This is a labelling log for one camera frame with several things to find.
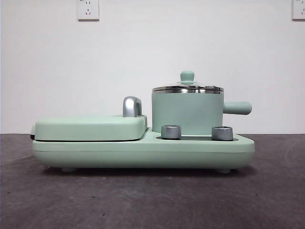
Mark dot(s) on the glass lid with green knob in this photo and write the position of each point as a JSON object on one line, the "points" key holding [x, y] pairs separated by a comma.
{"points": [[187, 76]]}

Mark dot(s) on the silver control knob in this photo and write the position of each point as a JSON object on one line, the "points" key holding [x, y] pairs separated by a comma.
{"points": [[170, 132], [221, 133]]}

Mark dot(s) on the green breakfast machine base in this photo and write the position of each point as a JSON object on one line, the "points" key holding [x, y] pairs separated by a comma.
{"points": [[143, 152]]}

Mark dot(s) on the green griddle cover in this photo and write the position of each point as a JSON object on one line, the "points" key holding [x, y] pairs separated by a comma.
{"points": [[83, 128]]}

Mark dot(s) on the white wall socket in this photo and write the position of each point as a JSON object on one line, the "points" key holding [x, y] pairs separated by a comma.
{"points": [[87, 9], [299, 9]]}

